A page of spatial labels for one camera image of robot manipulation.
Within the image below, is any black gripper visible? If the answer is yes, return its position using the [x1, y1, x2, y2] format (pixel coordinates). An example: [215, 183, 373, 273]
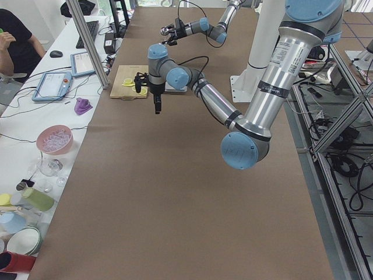
[160, 18, 192, 46]
[148, 80, 165, 114]

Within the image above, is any glass sauce bottle metal spout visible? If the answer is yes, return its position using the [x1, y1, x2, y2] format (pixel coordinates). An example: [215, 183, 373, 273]
[160, 24, 175, 36]

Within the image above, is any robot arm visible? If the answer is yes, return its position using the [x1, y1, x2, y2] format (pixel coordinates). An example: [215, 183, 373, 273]
[160, 1, 263, 48]
[147, 1, 344, 170]

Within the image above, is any silver digital kitchen scale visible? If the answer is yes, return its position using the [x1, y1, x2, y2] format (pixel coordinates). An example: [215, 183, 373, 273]
[165, 82, 188, 93]

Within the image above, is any green cup lying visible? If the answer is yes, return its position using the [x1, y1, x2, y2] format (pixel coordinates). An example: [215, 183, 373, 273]
[22, 187, 55, 212]

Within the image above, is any light blue cup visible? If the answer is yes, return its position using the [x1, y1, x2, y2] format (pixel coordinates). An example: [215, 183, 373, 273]
[1, 212, 26, 234]

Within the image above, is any red cup lying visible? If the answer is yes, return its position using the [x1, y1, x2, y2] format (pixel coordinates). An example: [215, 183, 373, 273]
[1, 251, 37, 273]

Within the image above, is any lemon slice front left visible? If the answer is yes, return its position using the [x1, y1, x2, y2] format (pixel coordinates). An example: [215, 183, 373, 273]
[138, 87, 147, 96]

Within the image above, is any lemon slice top right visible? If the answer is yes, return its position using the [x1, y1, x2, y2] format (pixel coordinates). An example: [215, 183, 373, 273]
[123, 78, 134, 83]

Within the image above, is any wooden cutting board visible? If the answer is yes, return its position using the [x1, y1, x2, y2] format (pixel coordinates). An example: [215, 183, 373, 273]
[110, 65, 148, 100]

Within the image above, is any black keyboard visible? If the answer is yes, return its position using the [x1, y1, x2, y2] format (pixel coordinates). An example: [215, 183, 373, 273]
[75, 20, 100, 50]

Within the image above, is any blue teach pendant far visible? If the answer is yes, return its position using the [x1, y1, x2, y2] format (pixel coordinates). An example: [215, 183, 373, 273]
[70, 52, 95, 78]

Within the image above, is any blue teach pendant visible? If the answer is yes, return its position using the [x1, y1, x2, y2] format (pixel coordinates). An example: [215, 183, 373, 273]
[31, 72, 72, 102]
[70, 52, 95, 78]

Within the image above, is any blue teach pendant near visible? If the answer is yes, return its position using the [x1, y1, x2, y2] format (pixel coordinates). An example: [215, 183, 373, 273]
[31, 72, 72, 102]

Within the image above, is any black computer mouse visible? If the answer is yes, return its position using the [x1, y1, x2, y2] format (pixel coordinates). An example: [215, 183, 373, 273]
[50, 50, 63, 58]

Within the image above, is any pink bowl with ice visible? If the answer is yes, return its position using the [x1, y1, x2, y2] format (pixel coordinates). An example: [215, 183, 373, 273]
[36, 125, 73, 155]

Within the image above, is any clear wine glass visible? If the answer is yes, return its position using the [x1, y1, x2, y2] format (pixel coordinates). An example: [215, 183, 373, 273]
[37, 159, 63, 177]

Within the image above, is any person in black shirt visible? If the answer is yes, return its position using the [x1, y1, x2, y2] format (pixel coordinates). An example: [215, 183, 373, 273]
[1, 9, 46, 83]

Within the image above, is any yellow lid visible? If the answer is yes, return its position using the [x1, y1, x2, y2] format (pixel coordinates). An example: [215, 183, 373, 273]
[0, 193, 12, 207]

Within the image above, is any white green bowl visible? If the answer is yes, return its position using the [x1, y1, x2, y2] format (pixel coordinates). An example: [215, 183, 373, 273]
[6, 226, 42, 256]

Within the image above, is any aluminium frame post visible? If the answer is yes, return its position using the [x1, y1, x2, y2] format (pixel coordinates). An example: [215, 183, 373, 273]
[66, 0, 109, 89]

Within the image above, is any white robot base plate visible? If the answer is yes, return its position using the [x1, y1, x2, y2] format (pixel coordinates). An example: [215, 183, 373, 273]
[230, 64, 266, 103]

